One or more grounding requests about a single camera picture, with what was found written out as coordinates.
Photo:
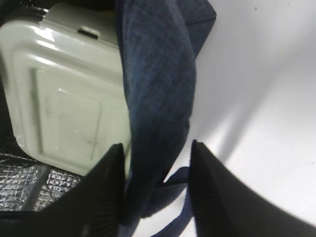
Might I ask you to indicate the dark blue lunch bag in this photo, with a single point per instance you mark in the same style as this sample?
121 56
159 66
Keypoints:
158 41

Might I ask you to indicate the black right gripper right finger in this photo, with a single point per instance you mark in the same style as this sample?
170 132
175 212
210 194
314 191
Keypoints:
225 207

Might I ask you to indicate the green lid glass container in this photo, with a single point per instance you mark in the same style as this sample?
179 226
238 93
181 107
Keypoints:
62 77

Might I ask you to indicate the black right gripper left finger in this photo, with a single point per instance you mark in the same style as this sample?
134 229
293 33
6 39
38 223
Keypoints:
92 208

